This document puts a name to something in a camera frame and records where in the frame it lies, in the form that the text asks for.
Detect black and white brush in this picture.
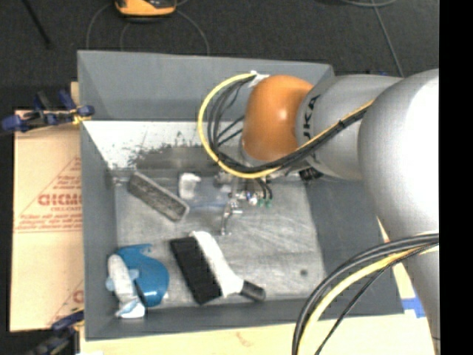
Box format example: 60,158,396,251
169,230,268,306

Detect blue and white spray bottle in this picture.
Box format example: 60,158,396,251
105,243,171,320

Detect grey metal bin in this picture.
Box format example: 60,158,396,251
76,50,406,340

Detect brown cardboard board red print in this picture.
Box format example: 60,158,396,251
9,109,86,332

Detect black cylinder on white bracket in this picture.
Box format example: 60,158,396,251
299,167,323,182

